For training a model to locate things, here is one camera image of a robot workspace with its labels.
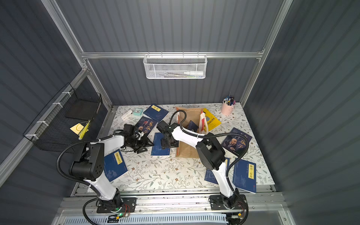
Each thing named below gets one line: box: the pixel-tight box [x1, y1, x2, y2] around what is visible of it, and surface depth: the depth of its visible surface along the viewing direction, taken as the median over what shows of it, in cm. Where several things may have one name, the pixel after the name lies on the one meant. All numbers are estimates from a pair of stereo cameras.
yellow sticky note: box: [69, 122, 90, 135], surface depth 75 cm
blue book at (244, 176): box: [232, 158, 257, 195], surface depth 82 cm
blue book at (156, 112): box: [142, 104, 170, 122], surface depth 118 cm
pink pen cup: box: [221, 91, 236, 116], surface depth 110 cm
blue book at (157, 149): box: [150, 132, 171, 156], surface depth 95 cm
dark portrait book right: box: [221, 127, 253, 155], surface depth 98 cm
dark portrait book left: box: [134, 115, 158, 137], surface depth 108 cm
